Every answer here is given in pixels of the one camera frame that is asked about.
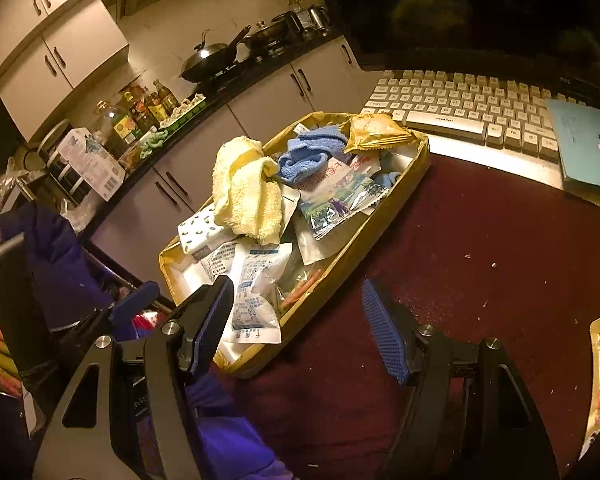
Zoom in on yellow snack packet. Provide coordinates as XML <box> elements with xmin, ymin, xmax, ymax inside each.
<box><xmin>343</xmin><ymin>112</ymin><xmax>412</xmax><ymax>155</ymax></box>

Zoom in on purple jacket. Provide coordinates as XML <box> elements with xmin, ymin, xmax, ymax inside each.
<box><xmin>0</xmin><ymin>202</ymin><xmax>296</xmax><ymax>480</ymax></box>

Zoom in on steel kettle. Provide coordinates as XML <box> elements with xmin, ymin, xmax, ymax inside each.
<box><xmin>295</xmin><ymin>4</ymin><xmax>331</xmax><ymax>38</ymax></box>

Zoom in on clear packet orange sticks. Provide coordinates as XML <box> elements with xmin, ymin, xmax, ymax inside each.
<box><xmin>280</xmin><ymin>267</ymin><xmax>323</xmax><ymax>311</ymax></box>

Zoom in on white lower kitchen cabinets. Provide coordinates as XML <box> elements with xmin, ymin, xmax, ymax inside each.
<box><xmin>87</xmin><ymin>35</ymin><xmax>371</xmax><ymax>296</ymax></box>

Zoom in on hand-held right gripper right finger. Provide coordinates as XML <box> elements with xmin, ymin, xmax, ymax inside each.
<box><xmin>361</xmin><ymin>279</ymin><xmax>561</xmax><ymax>480</ymax></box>

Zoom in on blue towel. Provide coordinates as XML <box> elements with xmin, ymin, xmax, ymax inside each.
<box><xmin>277</xmin><ymin>125</ymin><xmax>353</xmax><ymax>186</ymax></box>

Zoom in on translucent white packet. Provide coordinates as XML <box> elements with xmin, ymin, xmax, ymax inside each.
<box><xmin>280</xmin><ymin>185</ymin><xmax>331</xmax><ymax>266</ymax></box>

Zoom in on white keyboard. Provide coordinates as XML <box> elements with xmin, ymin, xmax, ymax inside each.
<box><xmin>360</xmin><ymin>69</ymin><xmax>568</xmax><ymax>191</ymax></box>

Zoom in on small white blue printed packet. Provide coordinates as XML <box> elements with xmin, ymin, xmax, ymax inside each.
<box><xmin>200</xmin><ymin>240</ymin><xmax>241</xmax><ymax>286</ymax></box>

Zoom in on black wok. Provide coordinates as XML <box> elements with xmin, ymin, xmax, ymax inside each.
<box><xmin>180</xmin><ymin>25</ymin><xmax>251</xmax><ymax>83</ymax></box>

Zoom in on black cooking pot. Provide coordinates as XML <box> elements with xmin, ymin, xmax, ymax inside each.
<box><xmin>242</xmin><ymin>10</ymin><xmax>301</xmax><ymax>58</ymax></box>

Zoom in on green tray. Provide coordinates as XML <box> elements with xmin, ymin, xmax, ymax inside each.
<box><xmin>160</xmin><ymin>94</ymin><xmax>208</xmax><ymax>128</ymax></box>

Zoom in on white kitchen cabinets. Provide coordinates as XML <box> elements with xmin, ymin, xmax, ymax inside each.
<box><xmin>87</xmin><ymin>35</ymin><xmax>371</xmax><ymax>296</ymax></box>
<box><xmin>0</xmin><ymin>0</ymin><xmax>131</xmax><ymax>143</ymax></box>

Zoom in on yellow cardboard box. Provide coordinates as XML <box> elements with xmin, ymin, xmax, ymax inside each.
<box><xmin>158</xmin><ymin>111</ymin><xmax>431</xmax><ymax>380</ymax></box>

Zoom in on large white blue printed packet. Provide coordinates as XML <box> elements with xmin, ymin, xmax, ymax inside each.
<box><xmin>220</xmin><ymin>242</ymin><xmax>293</xmax><ymax>346</ymax></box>

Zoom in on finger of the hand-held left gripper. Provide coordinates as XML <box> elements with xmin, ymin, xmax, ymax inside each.
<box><xmin>107</xmin><ymin>281</ymin><xmax>162</xmax><ymax>328</ymax></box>

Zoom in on yellow towel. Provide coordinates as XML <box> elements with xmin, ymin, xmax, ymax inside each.
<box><xmin>212</xmin><ymin>135</ymin><xmax>283</xmax><ymax>246</ymax></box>

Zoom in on white upper kitchen cabinets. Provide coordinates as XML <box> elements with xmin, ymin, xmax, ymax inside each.
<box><xmin>0</xmin><ymin>0</ymin><xmax>131</xmax><ymax>143</ymax></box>

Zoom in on blue notebook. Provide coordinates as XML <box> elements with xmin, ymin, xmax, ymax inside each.
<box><xmin>545</xmin><ymin>98</ymin><xmax>600</xmax><ymax>193</ymax></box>

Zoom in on white blue carton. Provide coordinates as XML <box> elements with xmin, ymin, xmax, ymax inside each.
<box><xmin>56</xmin><ymin>126</ymin><xmax>127</xmax><ymax>202</ymax></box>

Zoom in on green dotted tissue pack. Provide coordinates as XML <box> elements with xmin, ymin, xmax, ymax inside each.
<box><xmin>177</xmin><ymin>202</ymin><xmax>241</xmax><ymax>263</ymax></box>

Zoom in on black monitor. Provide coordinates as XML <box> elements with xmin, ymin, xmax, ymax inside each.
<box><xmin>300</xmin><ymin>0</ymin><xmax>600</xmax><ymax>106</ymax></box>

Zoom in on row of condiment bottles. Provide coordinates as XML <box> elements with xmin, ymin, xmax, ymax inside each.
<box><xmin>92</xmin><ymin>79</ymin><xmax>181</xmax><ymax>158</ymax></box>

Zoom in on green cloth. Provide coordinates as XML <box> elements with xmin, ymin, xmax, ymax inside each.
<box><xmin>139</xmin><ymin>130</ymin><xmax>170</xmax><ymax>157</ymax></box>

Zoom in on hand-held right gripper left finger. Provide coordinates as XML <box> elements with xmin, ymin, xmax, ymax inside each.
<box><xmin>32</xmin><ymin>275</ymin><xmax>236</xmax><ymax>480</ymax></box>

